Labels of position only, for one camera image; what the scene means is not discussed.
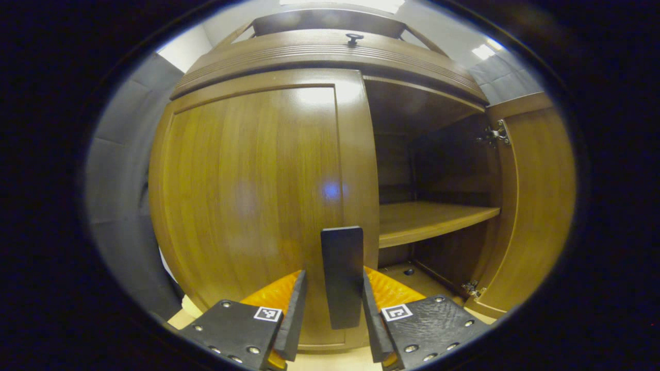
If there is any round ceiling light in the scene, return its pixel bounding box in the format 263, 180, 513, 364
278, 0, 405, 14

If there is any wooden cabinet shelf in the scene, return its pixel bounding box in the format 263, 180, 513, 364
379, 201, 501, 249

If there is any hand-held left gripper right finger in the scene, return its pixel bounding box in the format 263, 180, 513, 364
361, 265, 493, 371

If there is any wooden drawer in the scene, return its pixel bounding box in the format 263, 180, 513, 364
206, 29, 454, 57

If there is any black door handle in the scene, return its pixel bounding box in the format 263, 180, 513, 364
321, 226, 364, 330

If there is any small ceiling light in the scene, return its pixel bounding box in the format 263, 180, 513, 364
472, 39, 505, 60

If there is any wooden cabinet door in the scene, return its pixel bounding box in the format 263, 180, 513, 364
148, 69, 381, 352
464, 92, 577, 320

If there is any metal door hinge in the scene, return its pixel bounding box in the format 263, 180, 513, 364
477, 120, 511, 149
460, 280, 486, 299

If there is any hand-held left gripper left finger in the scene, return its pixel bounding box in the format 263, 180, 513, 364
178, 268, 309, 371

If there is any wooden double-door shoe cabinet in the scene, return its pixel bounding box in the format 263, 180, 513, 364
148, 3, 577, 353

